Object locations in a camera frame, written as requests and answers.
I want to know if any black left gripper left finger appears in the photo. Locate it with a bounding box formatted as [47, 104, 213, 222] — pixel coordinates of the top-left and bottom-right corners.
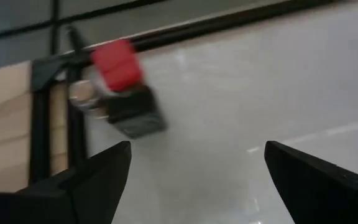
[0, 140, 132, 224]

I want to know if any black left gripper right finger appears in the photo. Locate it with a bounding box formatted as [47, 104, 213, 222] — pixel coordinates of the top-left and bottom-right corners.
[264, 140, 358, 224]

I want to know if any small glass jar cork lid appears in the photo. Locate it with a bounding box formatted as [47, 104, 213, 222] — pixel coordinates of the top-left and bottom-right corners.
[68, 79, 110, 121]

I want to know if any patterned smoked paprika tin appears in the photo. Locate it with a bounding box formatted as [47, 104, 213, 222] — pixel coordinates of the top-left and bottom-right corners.
[106, 85, 168, 140]

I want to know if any dark green box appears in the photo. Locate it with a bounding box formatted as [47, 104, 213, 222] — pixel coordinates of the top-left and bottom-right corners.
[90, 39, 145, 94]

